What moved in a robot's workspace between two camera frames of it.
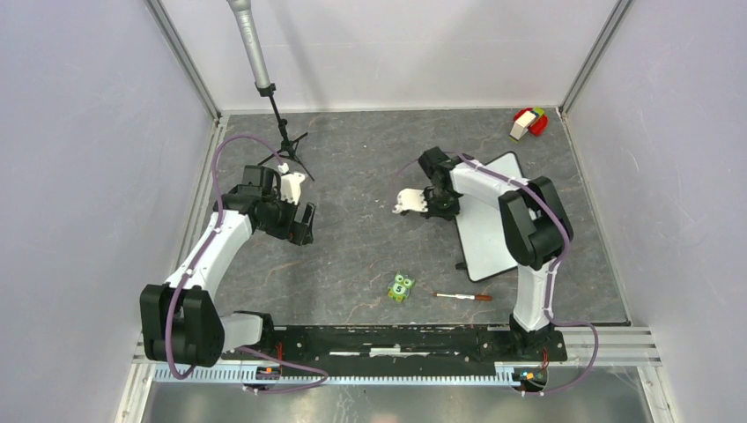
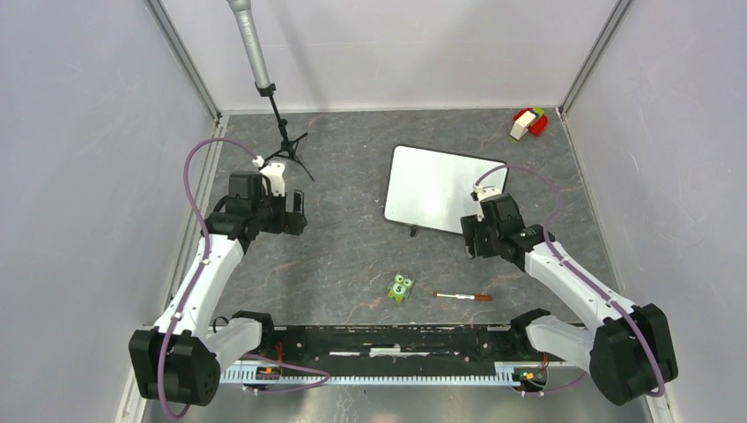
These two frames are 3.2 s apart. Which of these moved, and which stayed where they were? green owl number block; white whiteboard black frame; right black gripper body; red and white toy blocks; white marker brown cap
Moved: right black gripper body; white whiteboard black frame
Stayed: red and white toy blocks; green owl number block; white marker brown cap
